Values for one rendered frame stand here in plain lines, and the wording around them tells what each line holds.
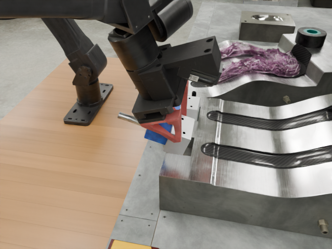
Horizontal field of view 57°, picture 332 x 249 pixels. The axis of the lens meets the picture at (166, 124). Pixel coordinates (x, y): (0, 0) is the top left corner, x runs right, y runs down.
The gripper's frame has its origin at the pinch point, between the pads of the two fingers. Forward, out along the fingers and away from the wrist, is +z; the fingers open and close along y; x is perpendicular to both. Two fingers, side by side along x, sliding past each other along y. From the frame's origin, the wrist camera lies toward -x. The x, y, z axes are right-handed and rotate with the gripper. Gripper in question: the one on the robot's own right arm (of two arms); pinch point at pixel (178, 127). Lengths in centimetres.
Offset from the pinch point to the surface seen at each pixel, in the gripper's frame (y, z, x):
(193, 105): 9.8, 4.1, 0.2
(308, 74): 36.1, 22.2, -22.3
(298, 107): 15.5, 14.3, -19.0
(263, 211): -8.9, 13.2, -11.7
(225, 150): 0.9, 8.5, -5.9
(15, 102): 108, 54, 177
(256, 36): 75, 30, -7
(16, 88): 126, 53, 188
